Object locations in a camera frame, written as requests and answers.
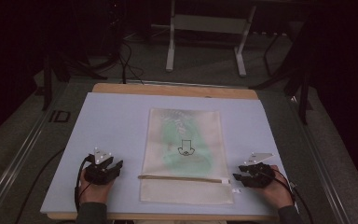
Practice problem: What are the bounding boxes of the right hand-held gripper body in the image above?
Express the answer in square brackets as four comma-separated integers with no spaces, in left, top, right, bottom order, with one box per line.
[241,151,276,189]

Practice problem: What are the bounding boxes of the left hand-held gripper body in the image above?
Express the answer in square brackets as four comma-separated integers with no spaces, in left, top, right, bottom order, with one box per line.
[83,147,117,187]

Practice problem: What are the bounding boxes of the translucent white zipper bag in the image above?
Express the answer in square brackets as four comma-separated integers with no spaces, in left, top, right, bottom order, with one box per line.
[138,107,235,206]

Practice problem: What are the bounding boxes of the person's left hand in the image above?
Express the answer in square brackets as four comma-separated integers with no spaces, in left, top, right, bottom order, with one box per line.
[78,175,116,205]

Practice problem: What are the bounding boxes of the person's right hand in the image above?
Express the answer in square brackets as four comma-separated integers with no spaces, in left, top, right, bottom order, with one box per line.
[255,165,295,210]

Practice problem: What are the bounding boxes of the light blue mat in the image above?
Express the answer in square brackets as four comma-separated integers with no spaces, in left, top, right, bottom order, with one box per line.
[39,91,296,217]

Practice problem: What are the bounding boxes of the green cloth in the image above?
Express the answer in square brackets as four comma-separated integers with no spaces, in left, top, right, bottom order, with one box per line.
[160,117,214,171]

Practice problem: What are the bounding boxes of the wooden table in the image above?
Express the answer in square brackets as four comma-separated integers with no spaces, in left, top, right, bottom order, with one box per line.
[47,82,280,222]

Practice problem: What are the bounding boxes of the black stand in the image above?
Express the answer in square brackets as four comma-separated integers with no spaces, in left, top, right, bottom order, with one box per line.
[249,29,314,126]
[40,50,109,112]

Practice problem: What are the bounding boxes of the white metal stand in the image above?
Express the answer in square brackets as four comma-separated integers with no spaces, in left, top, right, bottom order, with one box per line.
[165,0,257,78]

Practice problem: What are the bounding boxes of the right hand-held gripper black cable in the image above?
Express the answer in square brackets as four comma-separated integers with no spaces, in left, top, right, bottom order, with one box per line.
[270,166,314,224]

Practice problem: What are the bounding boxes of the black floor cable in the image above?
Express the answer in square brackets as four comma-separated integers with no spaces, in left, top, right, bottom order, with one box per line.
[13,147,67,224]

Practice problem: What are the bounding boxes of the metal floor rail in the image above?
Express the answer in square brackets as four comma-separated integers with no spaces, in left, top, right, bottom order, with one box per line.
[0,106,55,224]
[288,95,352,224]

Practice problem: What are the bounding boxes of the thin black cables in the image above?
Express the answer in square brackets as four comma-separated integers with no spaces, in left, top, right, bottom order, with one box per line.
[117,38,145,86]

